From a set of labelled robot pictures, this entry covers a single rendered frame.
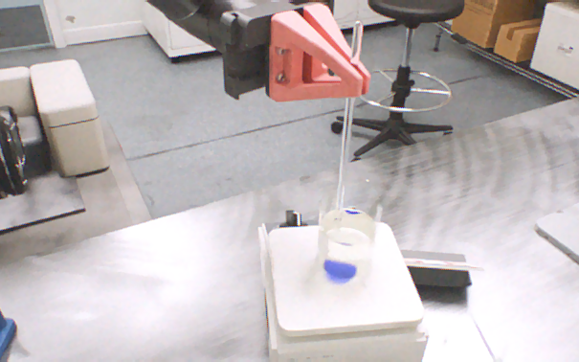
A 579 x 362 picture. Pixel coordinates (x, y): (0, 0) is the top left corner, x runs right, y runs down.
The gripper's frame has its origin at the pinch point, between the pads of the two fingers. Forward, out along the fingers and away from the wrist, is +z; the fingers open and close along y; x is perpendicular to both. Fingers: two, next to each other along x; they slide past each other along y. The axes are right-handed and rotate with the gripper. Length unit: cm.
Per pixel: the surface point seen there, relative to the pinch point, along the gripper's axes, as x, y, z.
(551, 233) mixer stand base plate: 24.7, 29.0, 7.8
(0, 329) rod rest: 25.1, -25.3, -18.1
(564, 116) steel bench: 26, 61, -6
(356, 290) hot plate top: 17.0, -1.4, 3.9
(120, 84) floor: 102, 63, -219
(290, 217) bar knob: 19.9, 2.3, -9.2
